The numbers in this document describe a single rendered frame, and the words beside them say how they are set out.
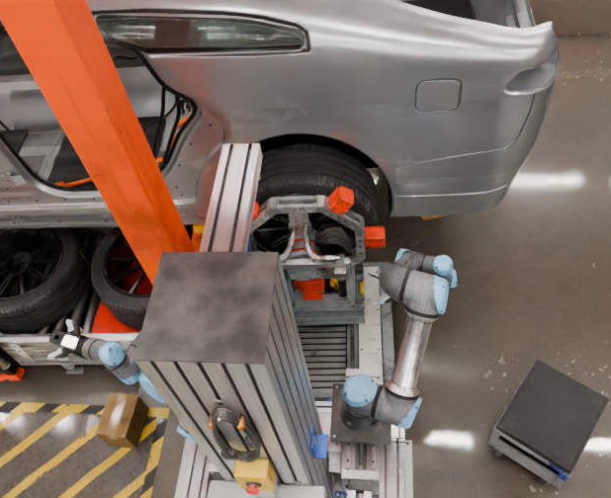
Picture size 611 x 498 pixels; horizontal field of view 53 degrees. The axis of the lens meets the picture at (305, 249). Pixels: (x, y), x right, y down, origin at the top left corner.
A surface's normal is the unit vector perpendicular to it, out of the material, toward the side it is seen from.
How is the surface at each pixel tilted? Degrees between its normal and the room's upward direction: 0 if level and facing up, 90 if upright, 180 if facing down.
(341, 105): 90
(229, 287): 0
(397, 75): 81
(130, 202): 90
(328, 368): 0
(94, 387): 0
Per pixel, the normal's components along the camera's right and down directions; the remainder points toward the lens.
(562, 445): -0.11, -0.58
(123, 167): -0.04, 0.81
